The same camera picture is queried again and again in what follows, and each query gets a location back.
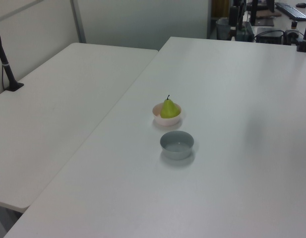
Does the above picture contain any green pear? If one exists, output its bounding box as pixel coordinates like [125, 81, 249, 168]
[160, 94, 181, 119]

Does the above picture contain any pink bowl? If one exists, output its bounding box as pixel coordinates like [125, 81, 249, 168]
[152, 103, 183, 126]

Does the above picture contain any grey bowl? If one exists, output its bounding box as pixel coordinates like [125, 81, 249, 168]
[159, 130, 194, 161]

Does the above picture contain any white side table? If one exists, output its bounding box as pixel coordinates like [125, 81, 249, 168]
[0, 42, 159, 236]

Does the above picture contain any grey waste bin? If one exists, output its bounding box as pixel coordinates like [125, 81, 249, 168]
[215, 17, 232, 40]

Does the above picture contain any black electronics box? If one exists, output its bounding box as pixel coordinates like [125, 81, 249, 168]
[255, 29, 285, 45]

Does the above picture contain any black monitor stand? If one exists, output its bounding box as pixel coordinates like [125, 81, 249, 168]
[250, 0, 275, 27]

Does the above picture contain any black keyboard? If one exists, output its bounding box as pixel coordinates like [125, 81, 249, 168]
[275, 1, 306, 21]

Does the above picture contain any grey partition post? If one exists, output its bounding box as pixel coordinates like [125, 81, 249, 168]
[70, 0, 87, 44]

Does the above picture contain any black camera pole white band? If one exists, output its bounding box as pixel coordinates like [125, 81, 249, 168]
[0, 21, 25, 92]

